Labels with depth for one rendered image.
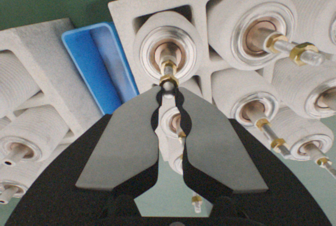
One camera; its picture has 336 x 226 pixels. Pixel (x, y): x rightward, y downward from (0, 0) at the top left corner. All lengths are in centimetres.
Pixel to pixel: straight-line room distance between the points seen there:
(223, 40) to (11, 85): 34
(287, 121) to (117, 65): 45
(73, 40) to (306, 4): 42
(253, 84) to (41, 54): 38
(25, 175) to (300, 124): 62
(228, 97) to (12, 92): 36
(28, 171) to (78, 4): 43
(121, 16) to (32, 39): 18
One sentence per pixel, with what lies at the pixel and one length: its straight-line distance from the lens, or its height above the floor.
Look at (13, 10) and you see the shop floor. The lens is 60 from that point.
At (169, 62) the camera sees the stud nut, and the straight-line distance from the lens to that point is 17.
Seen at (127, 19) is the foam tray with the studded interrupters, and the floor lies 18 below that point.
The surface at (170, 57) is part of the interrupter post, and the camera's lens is 18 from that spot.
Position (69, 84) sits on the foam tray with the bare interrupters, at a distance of 42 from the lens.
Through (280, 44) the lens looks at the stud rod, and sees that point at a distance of 20.
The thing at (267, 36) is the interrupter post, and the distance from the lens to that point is 21.
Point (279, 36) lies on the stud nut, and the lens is 20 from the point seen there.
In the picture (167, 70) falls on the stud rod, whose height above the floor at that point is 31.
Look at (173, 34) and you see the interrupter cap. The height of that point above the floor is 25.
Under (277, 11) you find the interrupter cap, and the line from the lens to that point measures 24.
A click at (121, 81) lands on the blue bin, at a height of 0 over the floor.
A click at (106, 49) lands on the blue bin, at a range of 50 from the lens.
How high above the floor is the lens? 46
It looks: 57 degrees down
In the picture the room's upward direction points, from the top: 179 degrees clockwise
